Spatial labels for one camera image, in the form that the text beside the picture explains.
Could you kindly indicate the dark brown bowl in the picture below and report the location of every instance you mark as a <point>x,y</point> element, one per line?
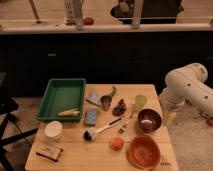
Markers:
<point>149,120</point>

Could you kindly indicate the small metal cup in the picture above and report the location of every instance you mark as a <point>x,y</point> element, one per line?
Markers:
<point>106,102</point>

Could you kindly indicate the small orange fruit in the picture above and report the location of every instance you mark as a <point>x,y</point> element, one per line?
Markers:
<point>117,143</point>

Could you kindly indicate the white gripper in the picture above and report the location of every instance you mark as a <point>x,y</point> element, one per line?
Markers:
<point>168,116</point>

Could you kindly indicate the white handled dish brush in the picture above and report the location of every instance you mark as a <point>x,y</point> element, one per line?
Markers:
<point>90,134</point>

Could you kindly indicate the blue sponge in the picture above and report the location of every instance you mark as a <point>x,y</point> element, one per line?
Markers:
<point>90,117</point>

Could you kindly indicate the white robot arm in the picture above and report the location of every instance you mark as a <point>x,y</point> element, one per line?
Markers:
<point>186,84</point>

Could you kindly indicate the grey blue cloth block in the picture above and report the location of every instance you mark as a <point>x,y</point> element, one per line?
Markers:
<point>93,98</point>

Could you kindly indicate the red object on shelf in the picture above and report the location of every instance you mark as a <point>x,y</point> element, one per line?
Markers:
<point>88,21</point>

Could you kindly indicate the green chili pepper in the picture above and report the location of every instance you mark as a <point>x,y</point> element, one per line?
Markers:
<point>112,93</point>

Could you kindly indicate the green plastic tray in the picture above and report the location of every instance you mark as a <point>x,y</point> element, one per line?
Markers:
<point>61,95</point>

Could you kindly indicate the small paint brush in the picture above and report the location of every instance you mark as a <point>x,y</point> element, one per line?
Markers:
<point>124,126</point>

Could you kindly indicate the orange plastic bowl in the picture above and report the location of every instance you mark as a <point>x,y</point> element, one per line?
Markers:
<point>143,152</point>

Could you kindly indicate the yellow corn cob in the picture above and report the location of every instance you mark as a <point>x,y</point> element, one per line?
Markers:
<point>71,112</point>

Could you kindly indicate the white lidded jar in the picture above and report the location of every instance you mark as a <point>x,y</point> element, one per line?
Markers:
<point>54,130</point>

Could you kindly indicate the light green plastic cup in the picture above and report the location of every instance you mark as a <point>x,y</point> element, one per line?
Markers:
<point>140,101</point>

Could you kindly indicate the dark grape bunch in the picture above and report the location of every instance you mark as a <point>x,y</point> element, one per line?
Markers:
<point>119,109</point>

